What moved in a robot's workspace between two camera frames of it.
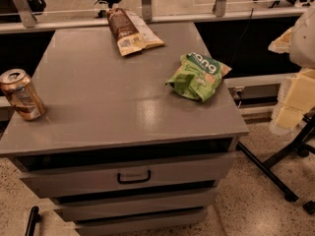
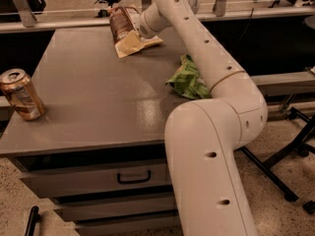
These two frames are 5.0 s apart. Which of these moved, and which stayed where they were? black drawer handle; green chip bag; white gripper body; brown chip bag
Moved: white gripper body
Stayed: brown chip bag; green chip bag; black drawer handle
